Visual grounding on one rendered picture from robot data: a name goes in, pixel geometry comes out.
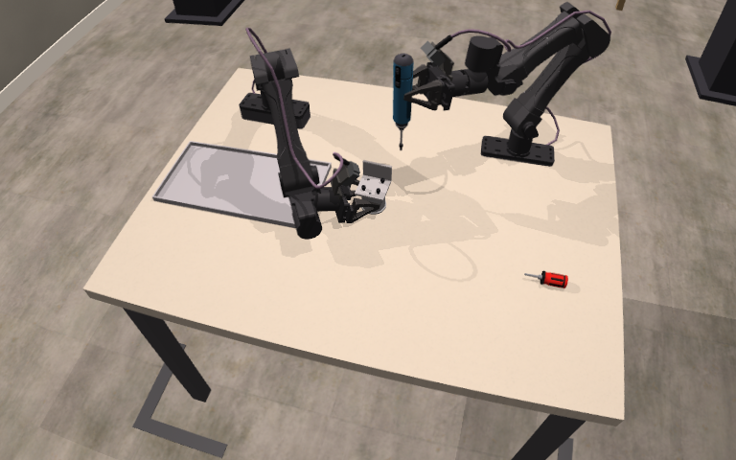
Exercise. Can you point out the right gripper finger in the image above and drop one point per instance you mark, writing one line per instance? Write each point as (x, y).
(356, 182)
(357, 203)

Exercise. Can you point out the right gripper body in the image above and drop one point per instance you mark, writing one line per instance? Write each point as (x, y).
(336, 198)

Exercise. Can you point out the red screwdriver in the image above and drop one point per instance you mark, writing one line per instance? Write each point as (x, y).
(551, 279)

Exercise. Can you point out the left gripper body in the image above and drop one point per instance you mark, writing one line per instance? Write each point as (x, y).
(444, 75)

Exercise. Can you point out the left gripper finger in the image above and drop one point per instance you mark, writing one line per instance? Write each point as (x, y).
(421, 72)
(435, 88)

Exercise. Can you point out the dark grey cylinder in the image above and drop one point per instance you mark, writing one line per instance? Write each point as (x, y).
(381, 203)

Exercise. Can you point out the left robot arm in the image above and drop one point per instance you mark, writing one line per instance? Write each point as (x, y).
(524, 113)

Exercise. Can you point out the grey l-shaped bracket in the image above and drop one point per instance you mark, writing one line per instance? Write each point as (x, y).
(373, 172)

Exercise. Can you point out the blue electric screwdriver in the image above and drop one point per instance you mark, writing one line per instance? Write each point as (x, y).
(402, 83)

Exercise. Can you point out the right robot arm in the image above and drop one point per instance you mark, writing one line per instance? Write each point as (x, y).
(277, 97)

